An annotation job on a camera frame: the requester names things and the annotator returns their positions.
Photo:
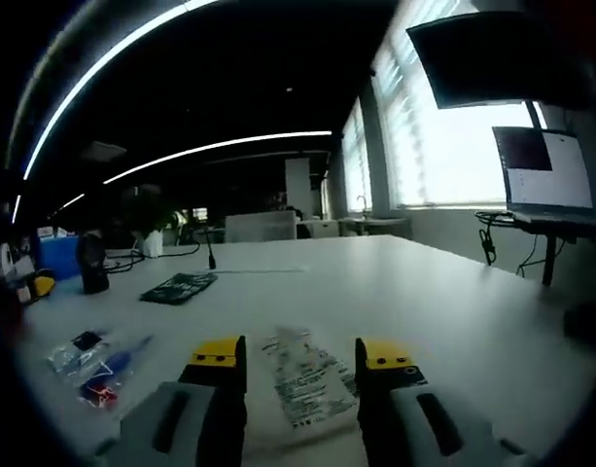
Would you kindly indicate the black barcode scanner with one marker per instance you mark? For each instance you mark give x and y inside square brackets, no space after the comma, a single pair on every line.
[93,272]

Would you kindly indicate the dark grey sheet goods packet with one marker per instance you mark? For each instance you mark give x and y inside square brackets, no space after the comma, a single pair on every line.
[181,288]

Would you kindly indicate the steel sink counter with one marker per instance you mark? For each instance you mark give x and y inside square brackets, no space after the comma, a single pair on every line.
[370,224]

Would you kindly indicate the white ceiling light strip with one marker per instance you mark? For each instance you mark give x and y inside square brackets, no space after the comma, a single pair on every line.
[229,143]
[83,78]

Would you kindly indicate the potted green plant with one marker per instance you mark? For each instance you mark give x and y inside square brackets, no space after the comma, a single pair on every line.
[154,245]

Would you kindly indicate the black wall monitor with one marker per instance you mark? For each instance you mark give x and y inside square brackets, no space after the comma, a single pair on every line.
[497,58]

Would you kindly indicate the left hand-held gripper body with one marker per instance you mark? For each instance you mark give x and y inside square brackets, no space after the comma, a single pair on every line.
[8,260]

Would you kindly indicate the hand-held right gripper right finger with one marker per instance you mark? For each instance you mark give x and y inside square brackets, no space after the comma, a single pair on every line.
[404,428]

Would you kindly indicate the white table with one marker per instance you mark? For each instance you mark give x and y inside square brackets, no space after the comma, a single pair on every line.
[399,292]

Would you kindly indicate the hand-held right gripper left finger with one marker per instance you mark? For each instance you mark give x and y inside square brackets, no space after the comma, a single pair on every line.
[132,438]

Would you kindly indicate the black laptop stand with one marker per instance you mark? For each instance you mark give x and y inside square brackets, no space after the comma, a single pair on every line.
[550,262]

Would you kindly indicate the white power strip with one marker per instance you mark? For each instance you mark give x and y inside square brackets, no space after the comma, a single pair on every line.
[263,269]

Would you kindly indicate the grey laptop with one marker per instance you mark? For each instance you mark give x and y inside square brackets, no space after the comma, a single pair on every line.
[545,170]

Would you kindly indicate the clear sheet goods packet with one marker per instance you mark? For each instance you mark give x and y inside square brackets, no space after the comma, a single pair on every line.
[83,360]

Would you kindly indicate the white desk partition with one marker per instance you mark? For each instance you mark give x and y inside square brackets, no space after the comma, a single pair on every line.
[261,226]

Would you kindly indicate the blue plastic box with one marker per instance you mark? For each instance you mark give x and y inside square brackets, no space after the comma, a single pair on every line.
[59,260]

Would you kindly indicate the white ceiling air vent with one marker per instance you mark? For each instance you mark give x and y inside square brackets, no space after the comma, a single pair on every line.
[105,151]

